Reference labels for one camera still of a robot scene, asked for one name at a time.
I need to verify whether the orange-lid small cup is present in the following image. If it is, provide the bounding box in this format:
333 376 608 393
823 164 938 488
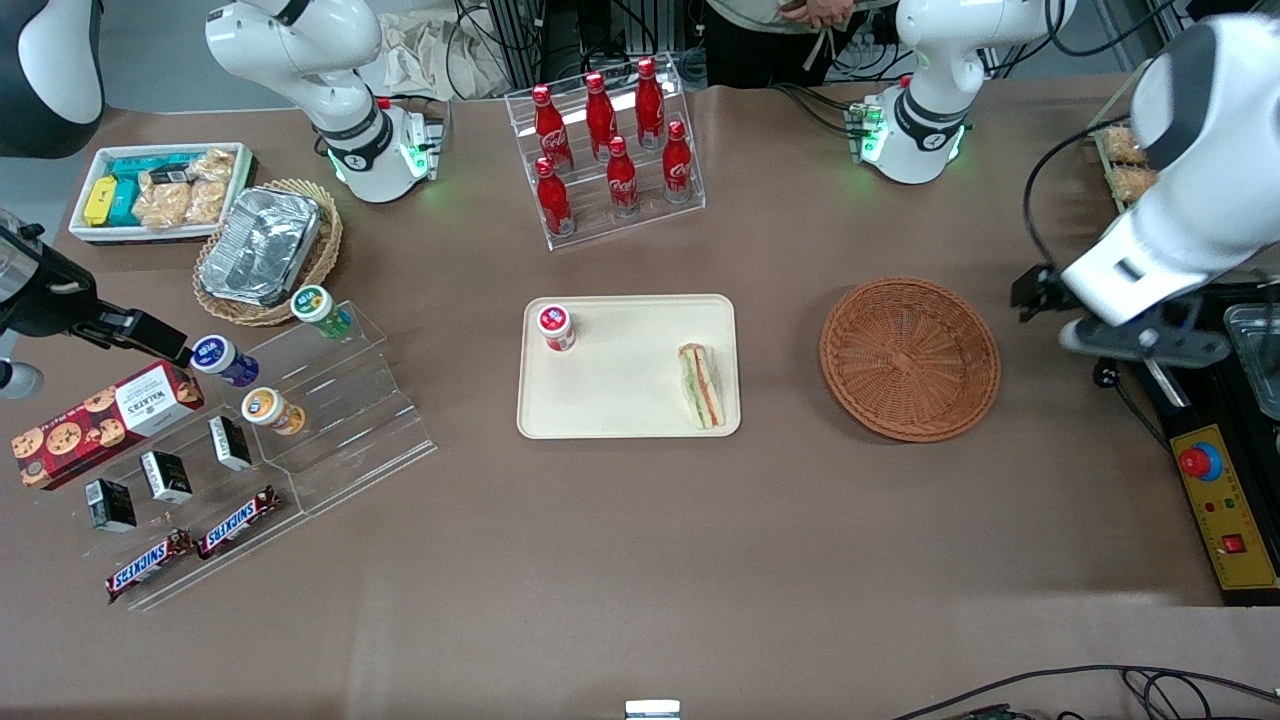
241 387 306 436

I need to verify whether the clear acrylic step stand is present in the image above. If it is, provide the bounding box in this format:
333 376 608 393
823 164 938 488
20 385 306 613
190 300 438 517

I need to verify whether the green-lid small cup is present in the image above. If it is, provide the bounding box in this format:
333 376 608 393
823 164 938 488
290 285 353 339

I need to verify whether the black machine housing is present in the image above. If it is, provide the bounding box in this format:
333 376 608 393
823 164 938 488
1125 284 1280 608

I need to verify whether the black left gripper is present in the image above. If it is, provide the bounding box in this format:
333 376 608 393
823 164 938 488
1010 264 1070 324

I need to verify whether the red cola bottle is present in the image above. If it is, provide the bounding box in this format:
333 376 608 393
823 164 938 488
606 136 641 216
534 157 576 238
531 84 574 173
662 120 694 204
635 57 666 149
584 72 619 161

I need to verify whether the yellow control panel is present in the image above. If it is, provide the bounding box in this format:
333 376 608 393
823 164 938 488
1170 425 1280 593

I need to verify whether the clear acrylic bottle rack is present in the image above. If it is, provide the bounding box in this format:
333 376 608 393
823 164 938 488
505 52 707 251

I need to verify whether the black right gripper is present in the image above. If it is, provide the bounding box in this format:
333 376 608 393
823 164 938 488
0 226 193 367

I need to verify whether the black cable bundle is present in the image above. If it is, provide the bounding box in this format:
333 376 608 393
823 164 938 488
775 82 873 139

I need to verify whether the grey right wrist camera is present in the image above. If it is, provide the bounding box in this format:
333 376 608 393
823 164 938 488
0 360 46 401

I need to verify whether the red emergency stop button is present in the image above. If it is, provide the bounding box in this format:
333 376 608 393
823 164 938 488
1178 440 1224 481

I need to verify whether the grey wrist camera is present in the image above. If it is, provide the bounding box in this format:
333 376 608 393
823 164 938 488
0 360 46 401
1058 298 1233 368

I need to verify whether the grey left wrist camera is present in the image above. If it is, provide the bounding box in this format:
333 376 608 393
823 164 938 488
1058 298 1233 368

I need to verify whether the Snickers chocolate bar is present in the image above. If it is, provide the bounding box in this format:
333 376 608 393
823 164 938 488
105 529 193 604
196 486 280 560

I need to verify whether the white rectangular bin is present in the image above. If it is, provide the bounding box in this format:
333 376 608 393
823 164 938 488
68 142 257 246

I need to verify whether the round brown wicker basket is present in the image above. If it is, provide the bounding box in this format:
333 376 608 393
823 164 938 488
819 277 1002 443

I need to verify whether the red-lid small cup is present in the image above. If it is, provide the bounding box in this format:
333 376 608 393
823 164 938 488
537 303 577 353

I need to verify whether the yellow small box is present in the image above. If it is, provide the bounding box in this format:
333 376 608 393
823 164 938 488
83 176 119 228

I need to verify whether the beige plastic tray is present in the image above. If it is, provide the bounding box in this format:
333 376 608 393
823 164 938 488
516 293 742 440

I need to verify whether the black cable along table edge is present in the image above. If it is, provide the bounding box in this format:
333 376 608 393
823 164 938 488
890 664 1280 720

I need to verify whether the person torso in beige jacket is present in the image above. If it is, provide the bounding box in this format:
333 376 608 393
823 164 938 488
703 0 901 91

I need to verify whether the aluminium foil tray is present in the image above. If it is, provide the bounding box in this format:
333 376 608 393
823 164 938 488
198 186 322 308

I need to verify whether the red Walkers cookie box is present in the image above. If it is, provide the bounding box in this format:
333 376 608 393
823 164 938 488
11 360 205 491

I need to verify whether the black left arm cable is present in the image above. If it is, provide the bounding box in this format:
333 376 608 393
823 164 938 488
1022 110 1141 273

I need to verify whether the oval light wicker basket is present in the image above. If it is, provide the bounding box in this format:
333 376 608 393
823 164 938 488
193 178 344 328

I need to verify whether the purple-lid small cup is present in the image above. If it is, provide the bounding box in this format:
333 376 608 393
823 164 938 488
190 335 260 388

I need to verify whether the long teal box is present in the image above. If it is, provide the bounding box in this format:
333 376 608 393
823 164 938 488
108 155 196 182

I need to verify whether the steel pan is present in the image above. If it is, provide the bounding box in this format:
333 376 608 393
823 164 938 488
1222 303 1280 421

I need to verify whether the small black white carton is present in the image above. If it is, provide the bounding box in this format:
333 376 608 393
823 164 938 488
208 415 253 472
85 478 138 533
140 450 193 505

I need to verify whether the triangular sandwich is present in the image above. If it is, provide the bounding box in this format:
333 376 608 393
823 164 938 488
677 343 727 431

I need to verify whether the crumpled beige cloth bag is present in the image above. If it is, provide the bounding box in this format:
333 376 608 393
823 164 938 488
372 8 513 101

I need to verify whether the black cable with plug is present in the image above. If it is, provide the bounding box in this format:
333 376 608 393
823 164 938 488
1088 355 1173 451

